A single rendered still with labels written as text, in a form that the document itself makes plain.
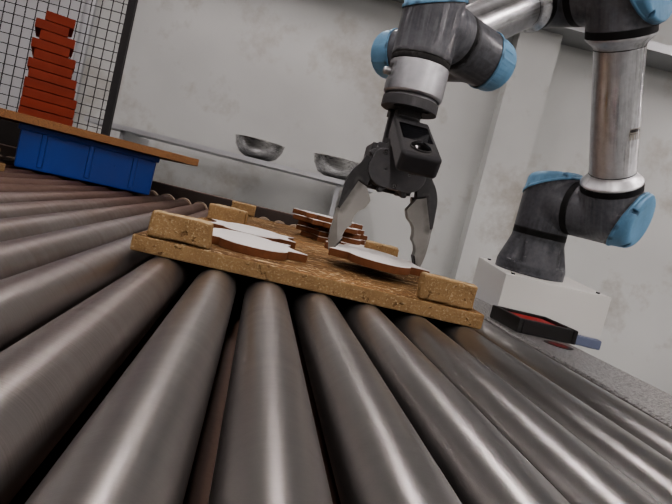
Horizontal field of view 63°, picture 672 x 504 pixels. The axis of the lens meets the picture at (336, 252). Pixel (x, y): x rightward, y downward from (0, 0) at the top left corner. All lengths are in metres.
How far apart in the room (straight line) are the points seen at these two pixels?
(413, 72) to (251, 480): 0.57
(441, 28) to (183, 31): 3.83
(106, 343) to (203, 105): 4.05
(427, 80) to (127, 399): 0.55
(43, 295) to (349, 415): 0.19
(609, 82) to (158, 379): 1.00
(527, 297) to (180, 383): 1.01
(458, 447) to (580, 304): 0.99
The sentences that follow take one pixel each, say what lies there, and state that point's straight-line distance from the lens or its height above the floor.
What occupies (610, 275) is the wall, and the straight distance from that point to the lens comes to 4.68.
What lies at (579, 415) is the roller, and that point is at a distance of 0.38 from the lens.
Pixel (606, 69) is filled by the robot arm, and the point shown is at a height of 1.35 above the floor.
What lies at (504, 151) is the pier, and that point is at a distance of 4.18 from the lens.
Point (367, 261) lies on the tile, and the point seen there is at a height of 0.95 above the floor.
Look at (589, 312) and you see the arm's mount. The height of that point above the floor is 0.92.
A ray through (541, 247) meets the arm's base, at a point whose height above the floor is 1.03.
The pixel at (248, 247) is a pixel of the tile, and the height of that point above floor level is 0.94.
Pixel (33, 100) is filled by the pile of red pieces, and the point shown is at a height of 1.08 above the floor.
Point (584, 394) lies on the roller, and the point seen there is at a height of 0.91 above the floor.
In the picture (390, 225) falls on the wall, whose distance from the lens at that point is 4.16.
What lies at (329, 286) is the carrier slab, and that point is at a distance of 0.53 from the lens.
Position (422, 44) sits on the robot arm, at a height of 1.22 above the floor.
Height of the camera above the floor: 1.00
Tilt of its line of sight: 4 degrees down
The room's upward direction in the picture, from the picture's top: 14 degrees clockwise
